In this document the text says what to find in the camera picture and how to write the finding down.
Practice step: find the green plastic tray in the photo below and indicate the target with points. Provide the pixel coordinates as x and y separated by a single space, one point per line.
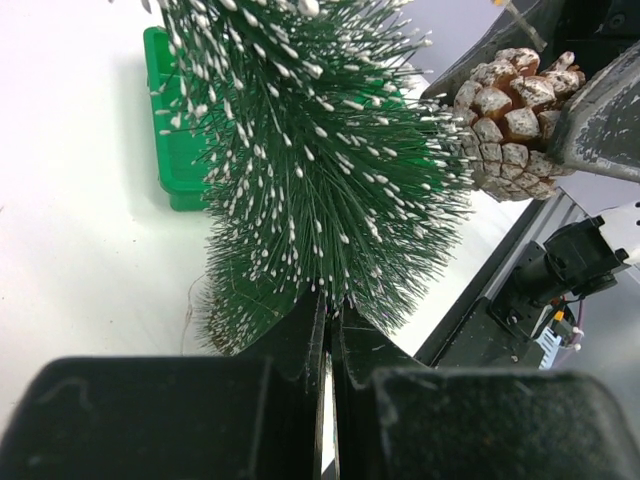
175 150

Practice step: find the small green christmas tree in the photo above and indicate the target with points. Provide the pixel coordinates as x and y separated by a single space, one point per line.
322 177

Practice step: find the pine cone pair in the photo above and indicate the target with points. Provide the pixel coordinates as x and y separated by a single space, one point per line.
507 110

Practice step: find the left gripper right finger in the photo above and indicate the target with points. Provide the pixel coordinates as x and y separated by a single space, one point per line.
398 419

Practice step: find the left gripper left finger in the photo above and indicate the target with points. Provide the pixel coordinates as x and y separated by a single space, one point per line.
254 415

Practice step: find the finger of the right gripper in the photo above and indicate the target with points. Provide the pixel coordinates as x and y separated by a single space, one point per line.
505 32
598 128

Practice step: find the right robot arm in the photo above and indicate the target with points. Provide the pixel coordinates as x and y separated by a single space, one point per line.
598 32

